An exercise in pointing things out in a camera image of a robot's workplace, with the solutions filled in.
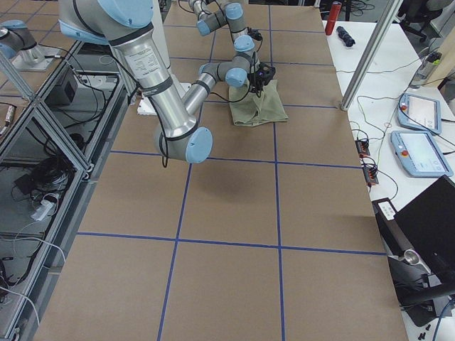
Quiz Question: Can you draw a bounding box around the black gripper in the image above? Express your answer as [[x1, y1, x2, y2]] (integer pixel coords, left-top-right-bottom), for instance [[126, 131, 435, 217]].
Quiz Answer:
[[247, 70, 263, 93]]

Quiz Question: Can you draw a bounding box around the olive green long-sleeve shirt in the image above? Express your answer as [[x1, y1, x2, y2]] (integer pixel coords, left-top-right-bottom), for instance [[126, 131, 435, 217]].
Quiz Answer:
[[229, 80, 289, 127]]

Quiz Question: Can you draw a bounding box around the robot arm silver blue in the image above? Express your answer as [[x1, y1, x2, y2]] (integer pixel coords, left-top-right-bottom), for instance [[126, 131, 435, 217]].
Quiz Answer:
[[58, 1, 259, 163], [188, 0, 248, 41]]

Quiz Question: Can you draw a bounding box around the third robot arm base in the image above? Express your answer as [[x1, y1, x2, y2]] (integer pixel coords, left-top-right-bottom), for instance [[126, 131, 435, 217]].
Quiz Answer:
[[1, 19, 60, 72]]

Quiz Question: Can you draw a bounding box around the folded dark blue umbrella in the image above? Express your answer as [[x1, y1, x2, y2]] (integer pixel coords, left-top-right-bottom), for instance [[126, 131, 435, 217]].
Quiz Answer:
[[336, 26, 355, 48]]

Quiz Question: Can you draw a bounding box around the red cylinder tube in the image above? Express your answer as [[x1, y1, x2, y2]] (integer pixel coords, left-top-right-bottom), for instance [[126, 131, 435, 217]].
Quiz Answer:
[[325, 1, 342, 36]]

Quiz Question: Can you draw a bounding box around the orange black connector module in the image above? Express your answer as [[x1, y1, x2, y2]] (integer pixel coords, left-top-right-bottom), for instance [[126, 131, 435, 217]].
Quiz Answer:
[[355, 139, 370, 157]]

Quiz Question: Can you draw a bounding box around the far blue teach pendant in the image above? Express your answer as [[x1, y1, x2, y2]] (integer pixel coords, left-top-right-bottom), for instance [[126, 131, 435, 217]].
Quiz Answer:
[[397, 93, 441, 135]]

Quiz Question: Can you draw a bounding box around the blue teach pendant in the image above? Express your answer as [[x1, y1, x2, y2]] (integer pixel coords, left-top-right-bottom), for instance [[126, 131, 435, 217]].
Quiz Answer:
[[397, 93, 441, 135], [390, 131, 454, 178]]

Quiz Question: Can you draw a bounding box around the near blue teach pendant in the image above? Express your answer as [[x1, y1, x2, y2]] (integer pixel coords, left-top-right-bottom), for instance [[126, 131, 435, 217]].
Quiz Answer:
[[390, 131, 454, 178]]

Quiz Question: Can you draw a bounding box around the black power adapter box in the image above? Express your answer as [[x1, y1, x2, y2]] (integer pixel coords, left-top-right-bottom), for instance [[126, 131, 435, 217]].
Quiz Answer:
[[45, 74, 77, 106]]

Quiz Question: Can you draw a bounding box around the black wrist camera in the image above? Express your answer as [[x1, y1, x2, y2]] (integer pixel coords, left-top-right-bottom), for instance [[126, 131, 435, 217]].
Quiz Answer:
[[247, 27, 263, 41], [255, 62, 276, 87]]

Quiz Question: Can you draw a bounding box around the white camera pedestal column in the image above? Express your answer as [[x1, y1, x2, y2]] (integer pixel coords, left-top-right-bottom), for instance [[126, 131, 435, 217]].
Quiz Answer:
[[136, 0, 195, 117]]

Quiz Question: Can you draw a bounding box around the aluminium frame post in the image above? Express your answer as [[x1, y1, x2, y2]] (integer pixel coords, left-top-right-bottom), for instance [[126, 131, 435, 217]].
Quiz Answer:
[[341, 0, 403, 111]]

